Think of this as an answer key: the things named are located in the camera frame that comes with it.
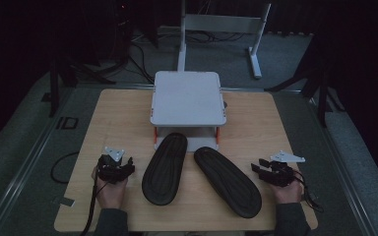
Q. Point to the white two-tier shoe rack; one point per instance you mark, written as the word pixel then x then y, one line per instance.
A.
pixel 187 98

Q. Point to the person's right hand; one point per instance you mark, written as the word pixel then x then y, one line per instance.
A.
pixel 288 194

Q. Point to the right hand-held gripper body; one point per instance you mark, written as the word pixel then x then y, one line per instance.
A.
pixel 279 175

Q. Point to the black tripod stand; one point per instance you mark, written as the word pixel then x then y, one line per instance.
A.
pixel 323 101
pixel 54 91

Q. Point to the person's left hand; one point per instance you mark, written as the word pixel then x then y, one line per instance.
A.
pixel 110 195

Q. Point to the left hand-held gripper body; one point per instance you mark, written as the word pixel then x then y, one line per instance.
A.
pixel 111 170

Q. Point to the white metal stand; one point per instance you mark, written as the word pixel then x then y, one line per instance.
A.
pixel 221 23

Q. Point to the dark computer tower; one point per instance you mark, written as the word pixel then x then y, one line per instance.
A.
pixel 121 29

